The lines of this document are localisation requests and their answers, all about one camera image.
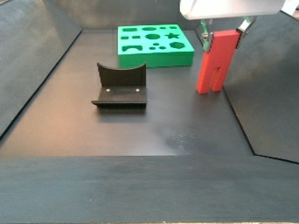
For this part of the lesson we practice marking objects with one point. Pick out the green foam shape board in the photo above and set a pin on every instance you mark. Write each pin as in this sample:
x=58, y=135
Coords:
x=158, y=45

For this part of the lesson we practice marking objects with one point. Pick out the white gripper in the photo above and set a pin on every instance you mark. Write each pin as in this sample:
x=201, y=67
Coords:
x=208, y=9

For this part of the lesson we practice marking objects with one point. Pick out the red double-square peg block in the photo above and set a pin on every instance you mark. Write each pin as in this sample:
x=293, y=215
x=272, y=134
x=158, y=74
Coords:
x=217, y=60

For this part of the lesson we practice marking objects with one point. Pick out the black curved holder stand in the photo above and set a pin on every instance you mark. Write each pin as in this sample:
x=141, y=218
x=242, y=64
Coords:
x=122, y=87

